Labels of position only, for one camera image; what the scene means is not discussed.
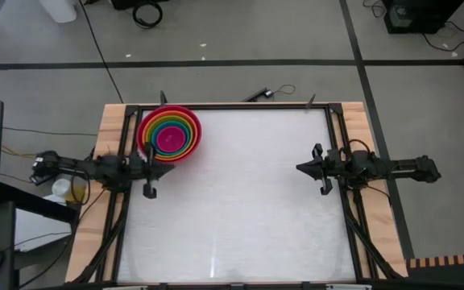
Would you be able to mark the clear yellowish plastic cup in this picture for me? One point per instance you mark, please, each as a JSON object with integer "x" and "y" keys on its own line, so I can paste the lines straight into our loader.
{"x": 65, "y": 189}

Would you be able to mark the white plastic container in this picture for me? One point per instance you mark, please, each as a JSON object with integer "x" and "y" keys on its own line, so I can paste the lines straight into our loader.
{"x": 59, "y": 9}

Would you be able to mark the magenta plastic bowl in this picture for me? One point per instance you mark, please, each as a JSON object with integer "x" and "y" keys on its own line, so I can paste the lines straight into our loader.
{"x": 171, "y": 139}

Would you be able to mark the yellow plastic bowl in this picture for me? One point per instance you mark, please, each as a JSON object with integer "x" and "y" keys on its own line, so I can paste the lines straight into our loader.
{"x": 170, "y": 114}

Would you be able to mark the orange plastic bowl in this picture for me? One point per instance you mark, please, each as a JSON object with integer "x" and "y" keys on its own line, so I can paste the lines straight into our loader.
{"x": 170, "y": 111}

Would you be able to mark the black power adapter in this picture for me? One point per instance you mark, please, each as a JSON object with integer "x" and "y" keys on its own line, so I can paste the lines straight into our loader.
{"x": 256, "y": 95}

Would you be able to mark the black equipment box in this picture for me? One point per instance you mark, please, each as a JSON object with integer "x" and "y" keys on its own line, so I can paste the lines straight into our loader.
{"x": 421, "y": 16}

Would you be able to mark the green plastic bowl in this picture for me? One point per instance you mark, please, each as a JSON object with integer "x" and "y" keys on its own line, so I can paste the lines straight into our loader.
{"x": 170, "y": 118}

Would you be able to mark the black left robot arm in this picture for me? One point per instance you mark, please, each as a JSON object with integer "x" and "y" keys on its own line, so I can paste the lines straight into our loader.
{"x": 95, "y": 167}

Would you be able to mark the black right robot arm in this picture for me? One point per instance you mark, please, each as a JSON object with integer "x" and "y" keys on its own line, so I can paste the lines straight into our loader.
{"x": 409, "y": 166}

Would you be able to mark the black metal table frame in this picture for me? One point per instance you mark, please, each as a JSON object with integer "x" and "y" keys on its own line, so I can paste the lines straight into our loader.
{"x": 353, "y": 225}

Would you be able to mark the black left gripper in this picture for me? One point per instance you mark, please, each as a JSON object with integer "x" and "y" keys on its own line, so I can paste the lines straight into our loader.
{"x": 141, "y": 171}

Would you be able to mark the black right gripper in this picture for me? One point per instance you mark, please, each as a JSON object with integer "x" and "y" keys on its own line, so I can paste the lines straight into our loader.
{"x": 328, "y": 169}

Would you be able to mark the black camera post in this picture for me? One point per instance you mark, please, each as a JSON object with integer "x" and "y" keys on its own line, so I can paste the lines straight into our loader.
{"x": 311, "y": 101}
{"x": 162, "y": 98}

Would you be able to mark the blue plastic bowl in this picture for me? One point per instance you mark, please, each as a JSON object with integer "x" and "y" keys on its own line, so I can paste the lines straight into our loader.
{"x": 170, "y": 121}

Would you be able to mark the rainbow nested bowls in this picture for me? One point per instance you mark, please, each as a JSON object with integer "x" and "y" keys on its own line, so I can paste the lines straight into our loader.
{"x": 198, "y": 135}

